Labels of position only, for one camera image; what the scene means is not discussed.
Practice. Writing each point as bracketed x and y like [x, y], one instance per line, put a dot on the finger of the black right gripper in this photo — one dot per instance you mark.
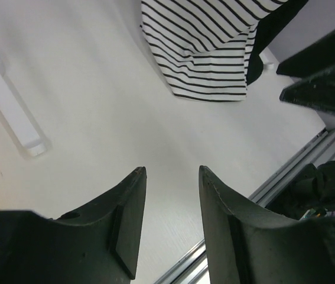
[316, 92]
[313, 59]

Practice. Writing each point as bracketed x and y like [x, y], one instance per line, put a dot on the white black striped tank top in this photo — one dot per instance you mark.
[203, 47]

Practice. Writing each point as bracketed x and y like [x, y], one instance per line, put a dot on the white garment rack frame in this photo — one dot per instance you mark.
[109, 88]

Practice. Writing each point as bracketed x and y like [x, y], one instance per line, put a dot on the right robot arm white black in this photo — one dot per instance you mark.
[313, 188]

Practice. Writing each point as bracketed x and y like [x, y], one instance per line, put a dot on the aluminium rail base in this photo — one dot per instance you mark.
[193, 268]

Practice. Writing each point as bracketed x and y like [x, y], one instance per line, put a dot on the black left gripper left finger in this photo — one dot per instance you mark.
[97, 242]

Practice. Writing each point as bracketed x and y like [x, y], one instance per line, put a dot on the black tank top hanging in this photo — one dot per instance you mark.
[268, 28]

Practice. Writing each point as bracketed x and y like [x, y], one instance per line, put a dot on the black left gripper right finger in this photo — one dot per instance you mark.
[246, 243]

